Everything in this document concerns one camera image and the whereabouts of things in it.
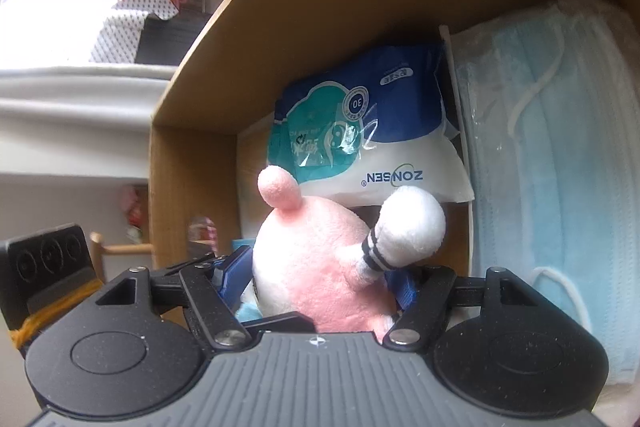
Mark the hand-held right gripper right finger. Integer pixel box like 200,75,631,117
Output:
382,267,536,350

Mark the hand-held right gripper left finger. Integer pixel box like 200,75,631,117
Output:
95,246,252,350

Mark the pink plush toy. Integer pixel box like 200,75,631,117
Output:
251,166,447,343

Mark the wet wipes pack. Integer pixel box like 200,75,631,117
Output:
266,42,475,205

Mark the clear bag of face masks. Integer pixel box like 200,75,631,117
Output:
440,0,640,408

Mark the grey curtain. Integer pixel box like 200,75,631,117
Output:
0,66,173,180

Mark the white polka dot cloth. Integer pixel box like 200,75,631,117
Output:
90,0,186,64

